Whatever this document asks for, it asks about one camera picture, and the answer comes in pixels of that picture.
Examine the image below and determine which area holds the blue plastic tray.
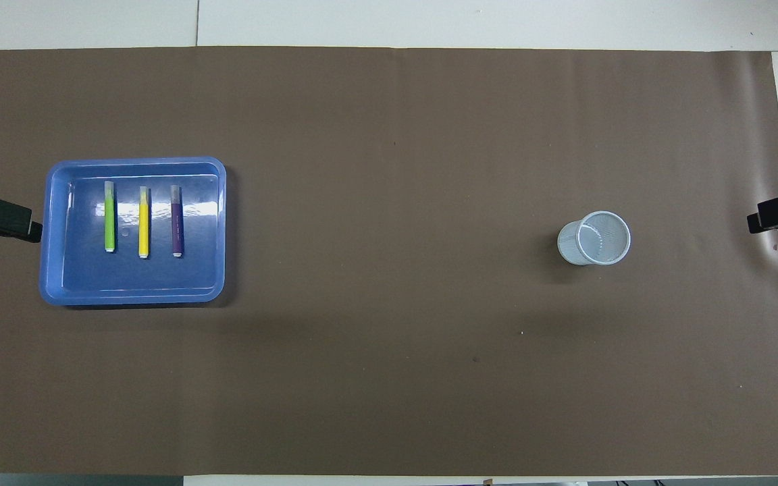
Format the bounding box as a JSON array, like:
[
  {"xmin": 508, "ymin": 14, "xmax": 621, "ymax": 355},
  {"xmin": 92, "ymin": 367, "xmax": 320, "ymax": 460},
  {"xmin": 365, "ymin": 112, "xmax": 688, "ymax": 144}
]
[{"xmin": 38, "ymin": 157, "xmax": 228, "ymax": 307}]

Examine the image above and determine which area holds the purple pen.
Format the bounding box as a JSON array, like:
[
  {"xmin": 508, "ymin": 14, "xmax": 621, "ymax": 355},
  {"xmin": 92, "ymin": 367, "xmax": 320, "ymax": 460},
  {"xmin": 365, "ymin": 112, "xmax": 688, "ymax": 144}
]
[{"xmin": 170, "ymin": 185, "xmax": 184, "ymax": 259}]

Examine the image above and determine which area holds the green pen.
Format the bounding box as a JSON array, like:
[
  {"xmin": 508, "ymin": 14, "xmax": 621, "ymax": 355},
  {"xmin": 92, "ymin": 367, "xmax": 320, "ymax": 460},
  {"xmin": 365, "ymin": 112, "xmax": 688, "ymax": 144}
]
[{"xmin": 104, "ymin": 180, "xmax": 117, "ymax": 254}]

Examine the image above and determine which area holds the white mesh pen cup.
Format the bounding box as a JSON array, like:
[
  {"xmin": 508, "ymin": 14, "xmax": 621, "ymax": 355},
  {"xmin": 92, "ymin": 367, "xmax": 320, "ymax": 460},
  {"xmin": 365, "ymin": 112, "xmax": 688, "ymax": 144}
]
[{"xmin": 557, "ymin": 211, "xmax": 631, "ymax": 267}]

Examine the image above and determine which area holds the brown paper table mat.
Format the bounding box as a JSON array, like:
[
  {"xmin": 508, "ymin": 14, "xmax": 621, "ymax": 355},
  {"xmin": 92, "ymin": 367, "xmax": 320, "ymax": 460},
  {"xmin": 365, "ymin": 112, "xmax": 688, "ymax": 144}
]
[{"xmin": 0, "ymin": 46, "xmax": 778, "ymax": 477}]

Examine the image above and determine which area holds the yellow pen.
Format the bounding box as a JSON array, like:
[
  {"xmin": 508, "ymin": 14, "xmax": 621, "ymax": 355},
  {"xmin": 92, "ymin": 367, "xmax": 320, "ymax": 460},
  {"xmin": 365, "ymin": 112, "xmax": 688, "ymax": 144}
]
[{"xmin": 138, "ymin": 186, "xmax": 151, "ymax": 259}]

